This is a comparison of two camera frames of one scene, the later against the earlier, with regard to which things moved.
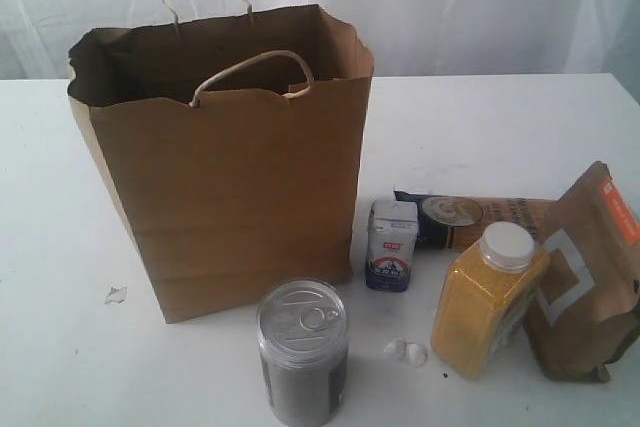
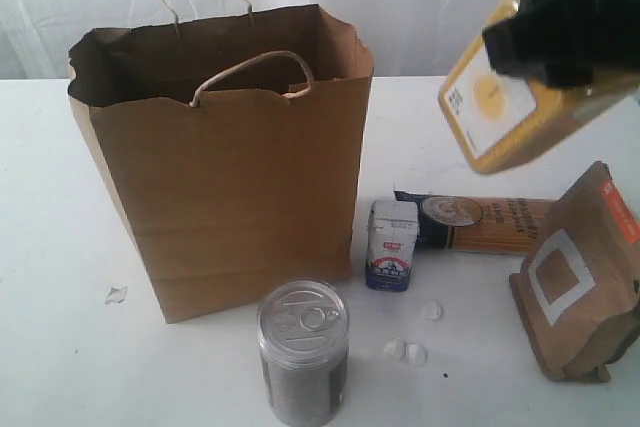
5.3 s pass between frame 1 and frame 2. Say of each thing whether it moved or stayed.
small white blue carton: stayed
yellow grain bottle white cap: moved
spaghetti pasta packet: stayed
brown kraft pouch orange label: stayed
